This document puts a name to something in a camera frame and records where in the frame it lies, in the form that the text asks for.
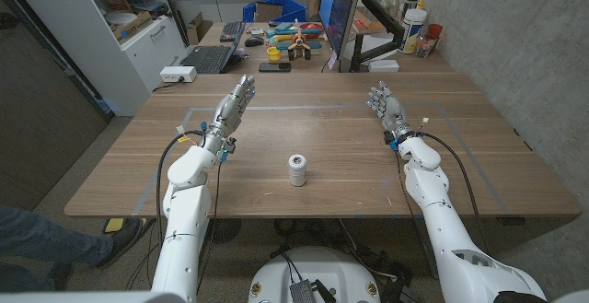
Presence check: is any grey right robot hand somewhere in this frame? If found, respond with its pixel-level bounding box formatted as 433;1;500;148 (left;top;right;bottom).
366;80;418;144

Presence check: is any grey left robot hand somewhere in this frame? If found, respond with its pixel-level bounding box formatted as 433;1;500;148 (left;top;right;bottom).
202;74;257;155

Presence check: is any white flat box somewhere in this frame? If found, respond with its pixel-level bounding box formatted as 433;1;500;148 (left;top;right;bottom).
367;59;400;74

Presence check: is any black laptop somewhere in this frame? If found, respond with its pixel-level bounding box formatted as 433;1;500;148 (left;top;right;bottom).
181;21;246;75

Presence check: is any black smartphone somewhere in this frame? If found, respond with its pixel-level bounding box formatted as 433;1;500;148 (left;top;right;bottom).
258;62;293;74

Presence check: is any white power strip box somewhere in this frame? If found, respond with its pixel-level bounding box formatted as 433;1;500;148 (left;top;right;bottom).
159;65;198;84

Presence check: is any clear glass jar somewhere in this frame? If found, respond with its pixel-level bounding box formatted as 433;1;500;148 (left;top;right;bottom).
416;34;436;59

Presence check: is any white labelled canister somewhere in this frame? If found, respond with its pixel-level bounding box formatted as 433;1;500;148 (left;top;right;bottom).
398;7;428;55

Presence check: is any black keyboard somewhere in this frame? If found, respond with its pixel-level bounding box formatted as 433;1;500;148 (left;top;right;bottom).
219;20;246;43

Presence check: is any small cardboard box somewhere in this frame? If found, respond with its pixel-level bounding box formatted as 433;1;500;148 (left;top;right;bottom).
186;11;214;45

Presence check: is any wooden toy plane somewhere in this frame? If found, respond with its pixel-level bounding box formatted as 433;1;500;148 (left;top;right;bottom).
275;17;323;62

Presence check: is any red bowl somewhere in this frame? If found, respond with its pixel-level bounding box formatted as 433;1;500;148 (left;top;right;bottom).
299;21;325;41

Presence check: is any black round fan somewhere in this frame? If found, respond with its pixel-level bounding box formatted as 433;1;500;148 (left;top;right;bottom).
209;218;243;244

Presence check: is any computer monitor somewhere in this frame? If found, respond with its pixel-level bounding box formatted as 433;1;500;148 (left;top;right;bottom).
318;0;364;73

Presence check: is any blue plastic bin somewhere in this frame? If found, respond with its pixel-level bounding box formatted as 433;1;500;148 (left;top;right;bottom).
242;0;308;24

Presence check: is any yellow floor pad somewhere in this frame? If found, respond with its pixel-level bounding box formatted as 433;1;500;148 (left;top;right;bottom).
103;217;148;234

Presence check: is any black shoe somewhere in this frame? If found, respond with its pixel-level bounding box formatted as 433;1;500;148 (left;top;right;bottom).
95;217;144;270

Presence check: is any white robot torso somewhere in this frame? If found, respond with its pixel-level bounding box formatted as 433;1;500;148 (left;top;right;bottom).
248;246;382;303

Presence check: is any white shelf cabinet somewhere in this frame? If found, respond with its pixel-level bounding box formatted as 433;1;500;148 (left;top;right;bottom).
3;0;188;118

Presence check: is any person's leg in jeans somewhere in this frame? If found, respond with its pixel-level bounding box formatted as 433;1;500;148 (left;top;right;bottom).
0;205;114;293

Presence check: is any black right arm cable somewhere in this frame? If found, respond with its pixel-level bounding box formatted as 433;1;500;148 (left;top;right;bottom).
415;131;490;253

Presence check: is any white string spool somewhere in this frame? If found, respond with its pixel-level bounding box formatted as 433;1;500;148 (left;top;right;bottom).
287;154;308;188

